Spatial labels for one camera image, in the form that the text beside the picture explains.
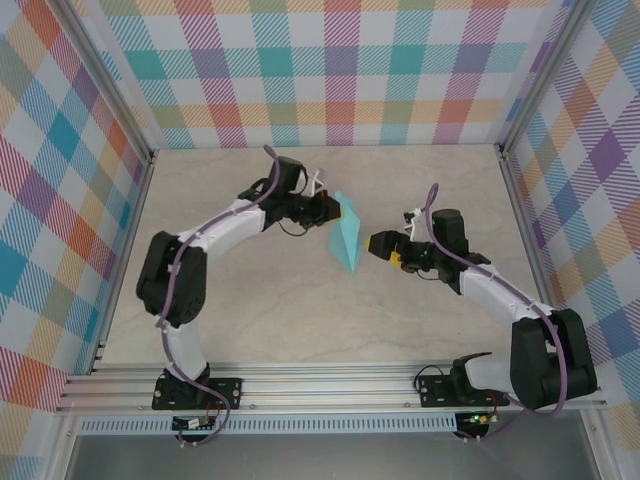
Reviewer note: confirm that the right small circuit board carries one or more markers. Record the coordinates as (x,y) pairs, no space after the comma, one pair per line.
(477,419)

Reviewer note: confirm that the left small circuit board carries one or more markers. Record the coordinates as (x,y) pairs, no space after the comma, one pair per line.
(192,424)

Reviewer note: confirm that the aluminium side rail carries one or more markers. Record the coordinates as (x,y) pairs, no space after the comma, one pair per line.
(133,220)
(522,220)

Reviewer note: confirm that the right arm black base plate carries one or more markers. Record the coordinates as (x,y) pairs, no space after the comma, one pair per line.
(435,392)

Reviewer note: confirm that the grey metal panel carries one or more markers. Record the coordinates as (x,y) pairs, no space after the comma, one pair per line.
(325,460)

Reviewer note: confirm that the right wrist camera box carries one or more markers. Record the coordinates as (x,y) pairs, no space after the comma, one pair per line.
(412,216)

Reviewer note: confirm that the small circuit board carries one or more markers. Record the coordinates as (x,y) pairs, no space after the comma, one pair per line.
(477,419)
(192,424)

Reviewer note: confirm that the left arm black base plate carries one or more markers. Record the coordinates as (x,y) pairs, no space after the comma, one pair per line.
(227,392)

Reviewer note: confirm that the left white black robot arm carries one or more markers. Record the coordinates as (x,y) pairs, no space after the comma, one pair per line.
(220,230)

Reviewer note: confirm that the right aluminium side rail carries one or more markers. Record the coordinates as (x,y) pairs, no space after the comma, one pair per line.
(522,220)

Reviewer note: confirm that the left aluminium side rail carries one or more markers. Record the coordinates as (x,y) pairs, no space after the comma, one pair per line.
(133,220)

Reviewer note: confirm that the light blue cloth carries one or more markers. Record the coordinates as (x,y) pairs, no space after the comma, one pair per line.
(347,235)

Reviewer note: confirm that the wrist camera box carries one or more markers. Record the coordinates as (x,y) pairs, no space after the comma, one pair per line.
(320,176)
(412,216)

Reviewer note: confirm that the left aluminium corner post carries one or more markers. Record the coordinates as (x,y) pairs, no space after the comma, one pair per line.
(107,85)

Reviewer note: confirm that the long aluminium mounting rail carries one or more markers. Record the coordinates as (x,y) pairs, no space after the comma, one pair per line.
(325,387)

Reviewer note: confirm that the aluminium frame leg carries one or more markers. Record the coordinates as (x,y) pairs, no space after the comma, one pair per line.
(60,450)
(599,445)

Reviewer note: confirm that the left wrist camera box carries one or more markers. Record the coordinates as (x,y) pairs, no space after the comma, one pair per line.
(320,176)

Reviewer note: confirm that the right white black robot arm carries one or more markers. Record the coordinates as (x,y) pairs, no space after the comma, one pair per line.
(500,295)

